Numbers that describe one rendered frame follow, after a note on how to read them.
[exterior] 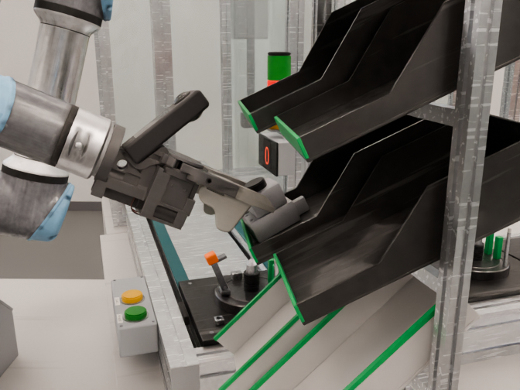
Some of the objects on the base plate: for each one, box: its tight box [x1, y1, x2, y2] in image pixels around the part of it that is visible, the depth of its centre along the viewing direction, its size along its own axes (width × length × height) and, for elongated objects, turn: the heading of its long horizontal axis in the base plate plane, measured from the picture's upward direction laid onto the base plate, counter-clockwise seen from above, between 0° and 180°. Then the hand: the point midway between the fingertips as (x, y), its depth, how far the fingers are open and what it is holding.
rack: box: [308, 0, 503, 390], centre depth 68 cm, size 21×36×80 cm, turn 17°
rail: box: [125, 204, 200, 390], centre depth 128 cm, size 6×89×11 cm, turn 17°
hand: (260, 195), depth 72 cm, fingers open, 8 cm apart
